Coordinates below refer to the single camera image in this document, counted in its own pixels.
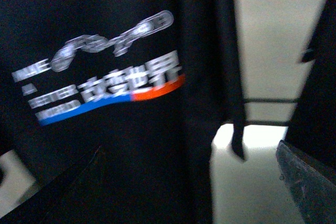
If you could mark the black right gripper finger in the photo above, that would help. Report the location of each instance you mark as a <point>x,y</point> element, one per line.
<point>310,183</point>

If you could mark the black printed t-shirt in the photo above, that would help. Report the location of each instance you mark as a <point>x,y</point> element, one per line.
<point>113,105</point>

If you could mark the thin lower rack bar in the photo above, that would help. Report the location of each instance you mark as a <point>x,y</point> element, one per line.
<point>270,100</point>

